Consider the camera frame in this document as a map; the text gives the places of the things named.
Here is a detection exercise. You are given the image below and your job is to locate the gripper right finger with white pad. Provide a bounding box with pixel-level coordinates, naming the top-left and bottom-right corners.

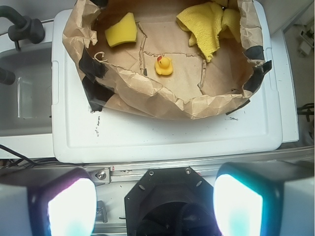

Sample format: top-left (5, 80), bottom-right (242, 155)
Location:
top-left (213, 161), bottom-right (315, 236)

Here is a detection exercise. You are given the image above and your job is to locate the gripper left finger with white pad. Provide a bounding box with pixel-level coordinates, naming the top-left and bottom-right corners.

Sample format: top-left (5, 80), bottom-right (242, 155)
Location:
top-left (0, 167), bottom-right (97, 236)

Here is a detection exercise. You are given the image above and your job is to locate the yellow cloth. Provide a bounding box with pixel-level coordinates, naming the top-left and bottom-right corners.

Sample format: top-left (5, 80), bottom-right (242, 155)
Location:
top-left (176, 1), bottom-right (241, 62)

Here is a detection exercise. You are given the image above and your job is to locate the white plastic bin lid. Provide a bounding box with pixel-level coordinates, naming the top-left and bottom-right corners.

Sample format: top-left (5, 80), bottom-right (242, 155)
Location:
top-left (52, 10), bottom-right (283, 163)

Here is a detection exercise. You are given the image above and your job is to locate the brown paper bag tray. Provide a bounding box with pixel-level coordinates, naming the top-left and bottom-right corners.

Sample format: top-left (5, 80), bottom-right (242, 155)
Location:
top-left (63, 0), bottom-right (272, 120)

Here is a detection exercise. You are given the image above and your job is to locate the yellow rubber duck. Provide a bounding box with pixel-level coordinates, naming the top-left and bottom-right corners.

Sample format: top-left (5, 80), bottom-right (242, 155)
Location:
top-left (155, 56), bottom-right (173, 76)

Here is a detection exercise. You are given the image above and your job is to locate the yellow sponge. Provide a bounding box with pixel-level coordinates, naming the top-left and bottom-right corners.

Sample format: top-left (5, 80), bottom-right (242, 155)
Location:
top-left (105, 12), bottom-right (137, 48)

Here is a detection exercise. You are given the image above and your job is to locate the aluminium rail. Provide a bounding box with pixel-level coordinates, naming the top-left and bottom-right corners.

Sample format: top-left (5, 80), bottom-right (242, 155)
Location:
top-left (84, 146), bottom-right (315, 185)

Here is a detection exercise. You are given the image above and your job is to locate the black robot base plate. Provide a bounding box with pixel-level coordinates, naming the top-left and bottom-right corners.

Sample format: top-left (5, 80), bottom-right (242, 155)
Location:
top-left (125, 167), bottom-right (221, 236)

